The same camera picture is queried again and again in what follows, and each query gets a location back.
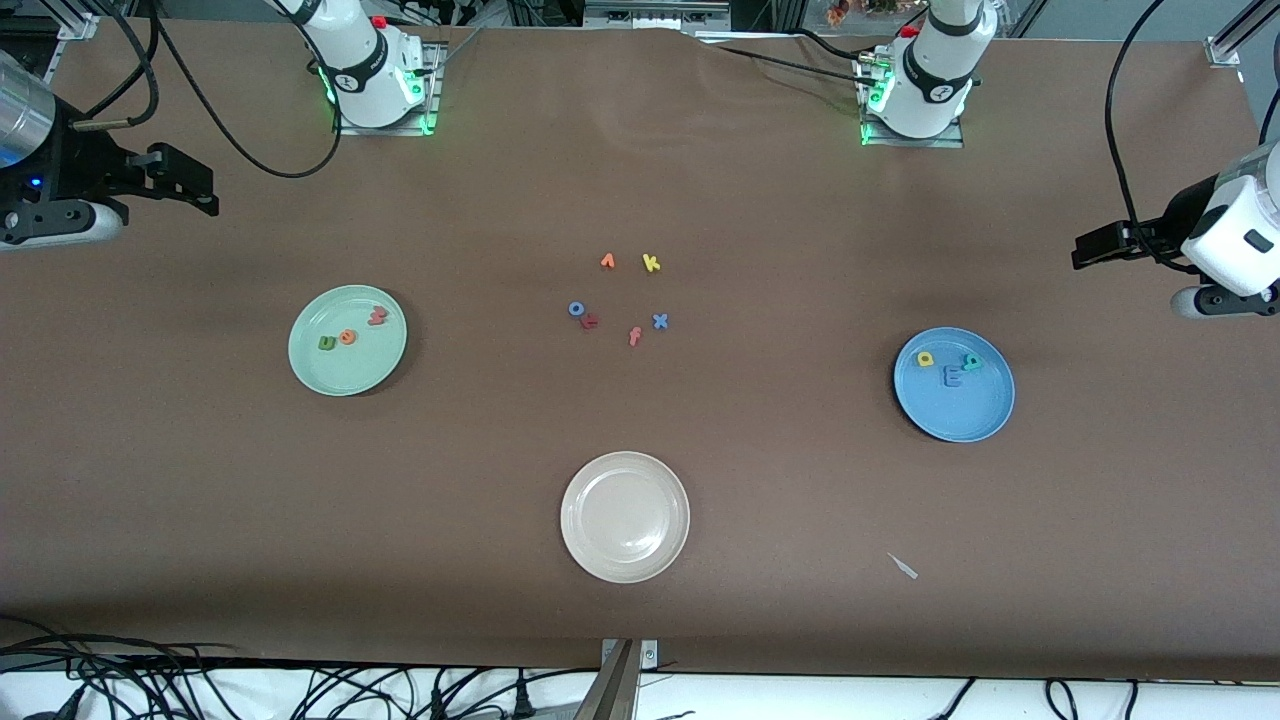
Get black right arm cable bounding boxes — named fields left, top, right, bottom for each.
left=70, top=0, right=344, bottom=180

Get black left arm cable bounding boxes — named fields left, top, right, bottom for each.
left=1104, top=0, right=1201, bottom=269

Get black floor cable tangle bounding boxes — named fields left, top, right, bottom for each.
left=0, top=615, right=601, bottom=720

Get light green plate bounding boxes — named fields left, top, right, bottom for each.
left=288, top=285, right=409, bottom=397

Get beige plate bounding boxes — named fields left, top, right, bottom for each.
left=560, top=451, right=691, bottom=584

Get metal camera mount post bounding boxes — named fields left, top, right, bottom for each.
left=575, top=638, right=661, bottom=720

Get grey metal box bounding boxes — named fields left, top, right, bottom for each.
left=583, top=0, right=733, bottom=31

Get blue plate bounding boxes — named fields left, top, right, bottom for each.
left=893, top=327, right=1016, bottom=443

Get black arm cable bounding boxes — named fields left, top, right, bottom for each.
left=70, top=0, right=344, bottom=180
left=1104, top=0, right=1201, bottom=269

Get brown table cover sheet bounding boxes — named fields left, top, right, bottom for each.
left=0, top=15, right=1280, bottom=683

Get orange dried plant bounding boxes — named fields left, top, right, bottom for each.
left=823, top=0, right=901, bottom=28

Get thin black table cable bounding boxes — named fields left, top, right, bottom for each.
left=712, top=44, right=881, bottom=86
left=790, top=28, right=879, bottom=63

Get aluminium frame rail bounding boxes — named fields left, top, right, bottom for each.
left=30, top=0, right=111, bottom=91
left=1205, top=0, right=1280, bottom=69

